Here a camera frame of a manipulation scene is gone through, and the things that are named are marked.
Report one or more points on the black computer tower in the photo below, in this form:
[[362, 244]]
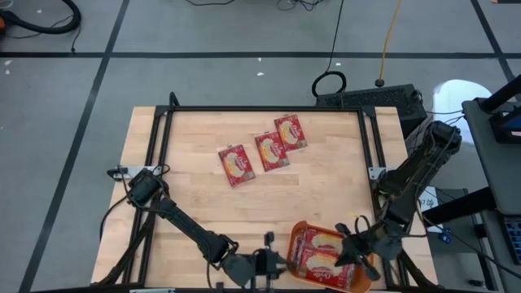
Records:
[[366, 97]]

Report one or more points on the black monitor pole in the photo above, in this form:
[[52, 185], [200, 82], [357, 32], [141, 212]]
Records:
[[502, 93]]

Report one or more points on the black keyboard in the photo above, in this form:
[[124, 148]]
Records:
[[513, 240]]

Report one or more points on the grey side desk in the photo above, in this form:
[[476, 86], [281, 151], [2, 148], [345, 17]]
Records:
[[496, 175]]

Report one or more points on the white paper label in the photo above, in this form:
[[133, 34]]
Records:
[[428, 201]]

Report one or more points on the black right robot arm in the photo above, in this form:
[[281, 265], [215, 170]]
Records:
[[411, 171]]

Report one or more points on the black desk beam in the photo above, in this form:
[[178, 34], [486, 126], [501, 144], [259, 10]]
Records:
[[460, 205]]

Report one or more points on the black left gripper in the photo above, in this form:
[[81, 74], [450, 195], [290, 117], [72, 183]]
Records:
[[244, 268]]

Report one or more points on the dark device with blue screen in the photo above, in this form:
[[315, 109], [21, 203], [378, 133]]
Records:
[[506, 126]]

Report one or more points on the black metal table frame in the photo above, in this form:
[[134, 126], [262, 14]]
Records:
[[260, 108]]

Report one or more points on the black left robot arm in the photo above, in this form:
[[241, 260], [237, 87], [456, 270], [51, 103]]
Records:
[[187, 226]]

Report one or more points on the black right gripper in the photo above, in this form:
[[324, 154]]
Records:
[[380, 244]]

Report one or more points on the orange plastic basket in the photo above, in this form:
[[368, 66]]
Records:
[[363, 281]]

